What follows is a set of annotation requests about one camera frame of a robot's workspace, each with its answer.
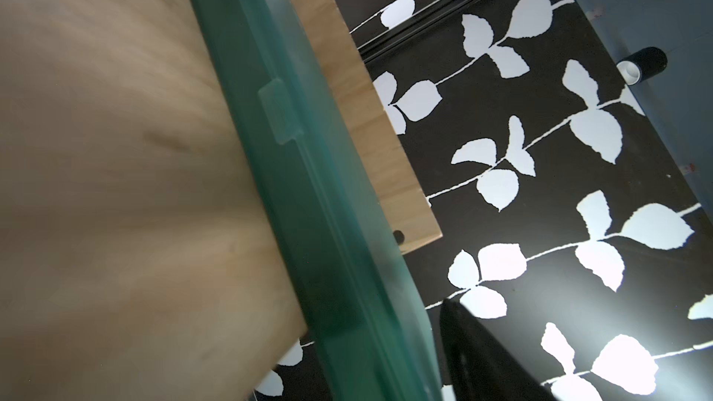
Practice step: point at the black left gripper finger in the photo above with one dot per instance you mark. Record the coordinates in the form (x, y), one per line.
(480, 368)

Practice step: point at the dark green pencil case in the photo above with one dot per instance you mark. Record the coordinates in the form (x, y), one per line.
(362, 309)

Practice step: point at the wooden two-tier shelf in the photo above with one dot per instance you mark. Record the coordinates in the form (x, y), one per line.
(137, 258)

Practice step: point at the black cylindrical ceiling fixture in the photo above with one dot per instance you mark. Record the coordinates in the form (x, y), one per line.
(642, 65)

